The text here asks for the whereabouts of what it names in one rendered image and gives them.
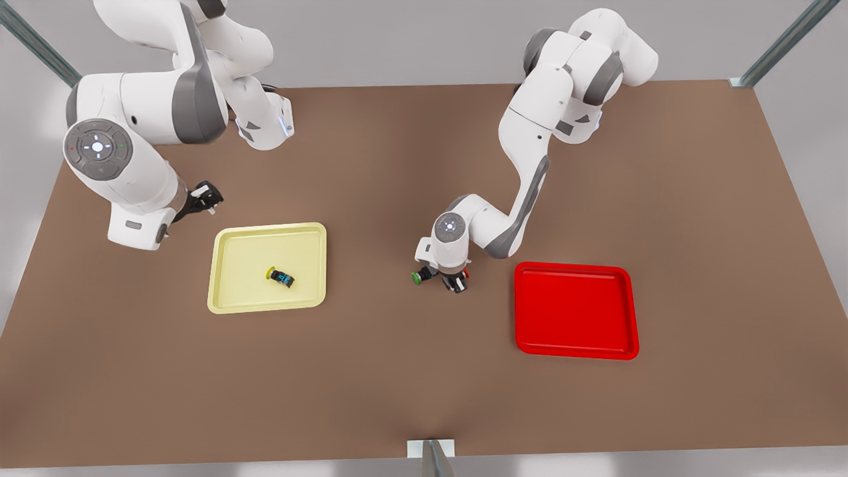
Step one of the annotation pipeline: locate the silver frame post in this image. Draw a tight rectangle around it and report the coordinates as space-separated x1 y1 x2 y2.
728 0 843 89
405 438 457 477
0 0 82 89

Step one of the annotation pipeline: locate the red tray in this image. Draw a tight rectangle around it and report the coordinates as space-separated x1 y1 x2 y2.
514 261 641 362

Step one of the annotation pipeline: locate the pale yellow tray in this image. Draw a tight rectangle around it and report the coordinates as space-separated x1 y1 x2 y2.
207 222 329 315

